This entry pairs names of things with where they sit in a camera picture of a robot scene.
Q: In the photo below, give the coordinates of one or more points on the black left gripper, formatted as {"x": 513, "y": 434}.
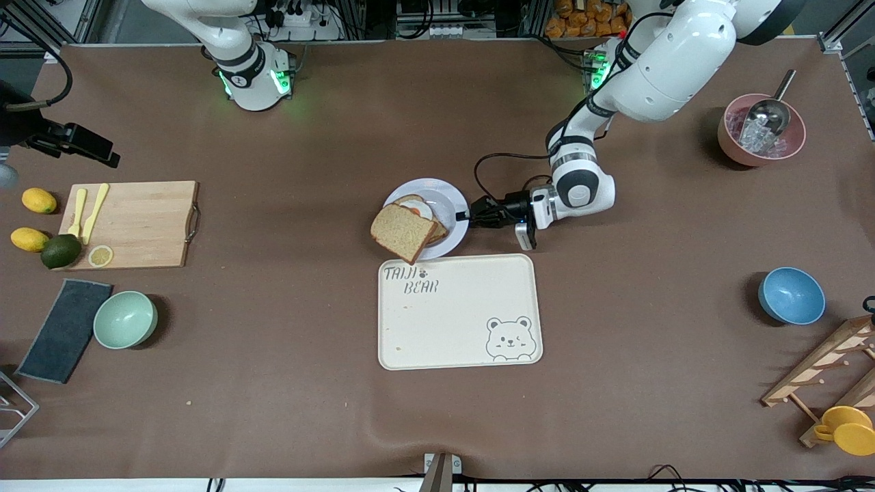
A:
{"x": 509, "y": 206}

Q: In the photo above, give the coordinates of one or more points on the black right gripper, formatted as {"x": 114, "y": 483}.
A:
{"x": 15, "y": 130}

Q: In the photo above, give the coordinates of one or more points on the pale lavender round plate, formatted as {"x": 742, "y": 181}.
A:
{"x": 448, "y": 198}

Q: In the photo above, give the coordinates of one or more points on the fried egg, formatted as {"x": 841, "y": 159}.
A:
{"x": 418, "y": 208}

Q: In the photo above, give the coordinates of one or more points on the plain brown bread slice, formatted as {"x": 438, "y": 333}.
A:
{"x": 403, "y": 232}

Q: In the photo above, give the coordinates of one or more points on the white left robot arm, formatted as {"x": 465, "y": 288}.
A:
{"x": 656, "y": 68}

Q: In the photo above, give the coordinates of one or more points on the yellow plastic fork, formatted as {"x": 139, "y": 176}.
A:
{"x": 79, "y": 205}

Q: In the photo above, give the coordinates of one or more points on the yellow plastic knife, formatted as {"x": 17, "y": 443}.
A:
{"x": 96, "y": 208}

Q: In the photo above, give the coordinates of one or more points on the yellow lemon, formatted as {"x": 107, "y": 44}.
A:
{"x": 29, "y": 239}
{"x": 39, "y": 200}

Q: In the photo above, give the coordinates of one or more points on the wooden cutting board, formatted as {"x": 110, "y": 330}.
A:
{"x": 150, "y": 232}

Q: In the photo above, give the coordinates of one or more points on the green avocado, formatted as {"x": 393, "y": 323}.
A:
{"x": 60, "y": 251}

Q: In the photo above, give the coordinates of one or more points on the lemon slice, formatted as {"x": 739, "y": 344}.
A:
{"x": 100, "y": 256}

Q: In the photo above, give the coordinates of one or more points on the cream bear print tray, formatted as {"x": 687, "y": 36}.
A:
{"x": 458, "y": 321}

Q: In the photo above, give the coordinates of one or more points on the mint green bowl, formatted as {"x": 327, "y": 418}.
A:
{"x": 125, "y": 320}

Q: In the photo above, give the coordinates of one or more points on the dark grey cloth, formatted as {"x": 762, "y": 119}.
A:
{"x": 65, "y": 331}

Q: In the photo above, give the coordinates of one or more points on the orange snack bag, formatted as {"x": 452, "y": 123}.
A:
{"x": 581, "y": 24}

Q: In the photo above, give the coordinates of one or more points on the white power strip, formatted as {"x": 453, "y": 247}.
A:
{"x": 304, "y": 20}

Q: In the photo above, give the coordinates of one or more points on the clear ice cubes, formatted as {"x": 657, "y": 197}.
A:
{"x": 755, "y": 140}

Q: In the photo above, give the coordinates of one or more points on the metal scoop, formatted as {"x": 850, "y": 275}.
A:
{"x": 769, "y": 113}

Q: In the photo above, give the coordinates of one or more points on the blue bowl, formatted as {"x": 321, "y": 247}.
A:
{"x": 791, "y": 296}

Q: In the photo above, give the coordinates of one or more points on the pink bowl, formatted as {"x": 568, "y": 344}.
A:
{"x": 796, "y": 143}

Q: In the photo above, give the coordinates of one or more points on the wooden rack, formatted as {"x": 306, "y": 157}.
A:
{"x": 786, "y": 389}

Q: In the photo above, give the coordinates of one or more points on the yellow cup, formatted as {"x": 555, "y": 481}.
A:
{"x": 854, "y": 437}

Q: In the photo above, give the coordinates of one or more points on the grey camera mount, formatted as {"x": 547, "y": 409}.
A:
{"x": 441, "y": 471}

